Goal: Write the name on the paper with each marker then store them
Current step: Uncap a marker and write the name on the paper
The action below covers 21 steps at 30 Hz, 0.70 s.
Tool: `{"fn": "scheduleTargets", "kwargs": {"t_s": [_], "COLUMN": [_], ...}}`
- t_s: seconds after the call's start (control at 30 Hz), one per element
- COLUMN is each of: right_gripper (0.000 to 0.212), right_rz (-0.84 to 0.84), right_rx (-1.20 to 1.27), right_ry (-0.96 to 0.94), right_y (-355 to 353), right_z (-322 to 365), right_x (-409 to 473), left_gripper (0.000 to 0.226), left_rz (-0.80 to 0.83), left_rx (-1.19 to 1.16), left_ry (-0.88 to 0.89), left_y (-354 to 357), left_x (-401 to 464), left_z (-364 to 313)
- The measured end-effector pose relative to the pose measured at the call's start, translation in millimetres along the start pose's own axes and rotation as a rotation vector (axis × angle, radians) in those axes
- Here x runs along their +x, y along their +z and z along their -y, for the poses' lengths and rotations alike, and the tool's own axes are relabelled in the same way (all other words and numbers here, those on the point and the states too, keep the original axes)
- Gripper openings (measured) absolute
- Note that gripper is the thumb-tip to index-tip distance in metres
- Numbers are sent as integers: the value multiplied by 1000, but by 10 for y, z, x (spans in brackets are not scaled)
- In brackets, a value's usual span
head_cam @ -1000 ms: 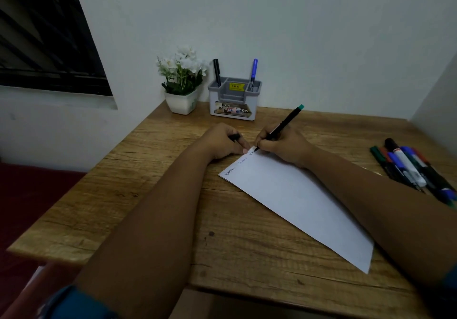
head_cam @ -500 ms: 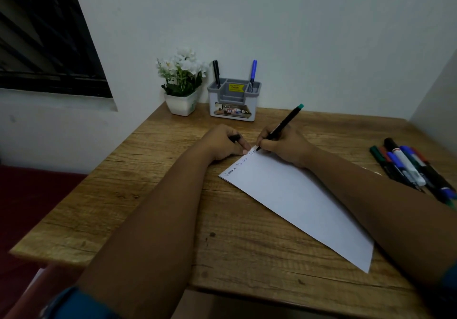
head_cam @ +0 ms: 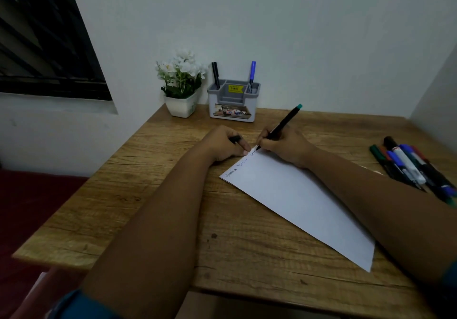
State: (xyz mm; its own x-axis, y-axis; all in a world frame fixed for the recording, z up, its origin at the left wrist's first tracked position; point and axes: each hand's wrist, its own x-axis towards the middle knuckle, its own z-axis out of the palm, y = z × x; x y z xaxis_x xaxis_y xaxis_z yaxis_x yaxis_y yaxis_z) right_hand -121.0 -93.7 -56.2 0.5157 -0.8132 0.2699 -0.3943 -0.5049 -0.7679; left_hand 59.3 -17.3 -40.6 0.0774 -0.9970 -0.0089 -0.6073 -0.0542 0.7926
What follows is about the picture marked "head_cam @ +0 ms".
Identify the white paper sheet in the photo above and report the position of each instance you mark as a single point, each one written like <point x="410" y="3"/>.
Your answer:
<point x="285" y="194"/>

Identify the person's left forearm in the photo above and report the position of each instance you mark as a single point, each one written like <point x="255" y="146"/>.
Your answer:
<point x="157" y="229"/>

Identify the blue pen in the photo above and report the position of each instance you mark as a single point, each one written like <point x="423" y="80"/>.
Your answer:
<point x="252" y="74"/>

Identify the black pen with teal end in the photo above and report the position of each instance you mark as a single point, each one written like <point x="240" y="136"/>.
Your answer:
<point x="286" y="119"/>

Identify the white flower plant in pot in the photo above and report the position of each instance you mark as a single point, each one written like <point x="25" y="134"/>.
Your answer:
<point x="181" y="86"/>

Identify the dark window with grille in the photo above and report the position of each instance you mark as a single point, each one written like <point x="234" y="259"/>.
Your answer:
<point x="43" y="44"/>

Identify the pile of coloured markers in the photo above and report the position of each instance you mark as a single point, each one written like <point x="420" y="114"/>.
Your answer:
<point x="410" y="167"/>

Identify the person's left thumb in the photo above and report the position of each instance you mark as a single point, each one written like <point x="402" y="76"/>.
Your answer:
<point x="243" y="146"/>

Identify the person's right hand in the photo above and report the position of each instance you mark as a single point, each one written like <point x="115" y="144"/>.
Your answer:
<point x="291" y="145"/>

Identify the blue shirt sleeve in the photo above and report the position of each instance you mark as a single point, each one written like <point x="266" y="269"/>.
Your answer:
<point x="80" y="308"/>

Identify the dark red couch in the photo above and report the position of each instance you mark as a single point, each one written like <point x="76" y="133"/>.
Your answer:
<point x="32" y="215"/>

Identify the grey white desk organizer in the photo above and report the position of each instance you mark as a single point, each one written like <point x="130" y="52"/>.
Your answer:
<point x="234" y="106"/>

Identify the person's left hand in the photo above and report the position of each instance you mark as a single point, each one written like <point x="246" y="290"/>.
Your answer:
<point x="219" y="145"/>

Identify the person's right forearm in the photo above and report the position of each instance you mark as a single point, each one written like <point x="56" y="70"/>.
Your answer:
<point x="378" y="204"/>

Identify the person's right thumb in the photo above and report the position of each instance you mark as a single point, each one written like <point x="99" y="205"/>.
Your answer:
<point x="273" y="146"/>

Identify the black pen cap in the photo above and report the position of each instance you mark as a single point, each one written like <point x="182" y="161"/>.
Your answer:
<point x="235" y="139"/>

